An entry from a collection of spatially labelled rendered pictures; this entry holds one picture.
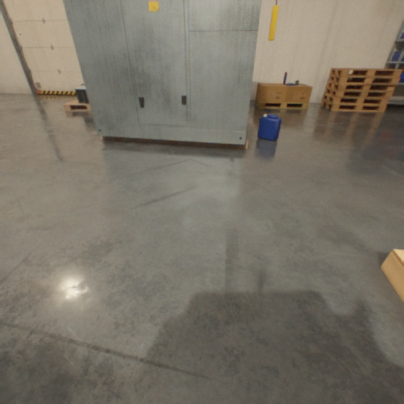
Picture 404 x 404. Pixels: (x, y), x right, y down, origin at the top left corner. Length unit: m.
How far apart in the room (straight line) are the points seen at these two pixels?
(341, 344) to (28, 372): 1.26
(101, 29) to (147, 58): 0.56
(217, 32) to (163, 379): 2.76
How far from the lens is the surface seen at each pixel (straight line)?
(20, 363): 1.28
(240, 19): 2.76
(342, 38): 7.52
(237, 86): 2.75
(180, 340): 1.10
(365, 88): 6.69
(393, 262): 1.58
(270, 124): 3.42
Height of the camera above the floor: 1.00
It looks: 34 degrees down
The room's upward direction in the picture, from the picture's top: straight up
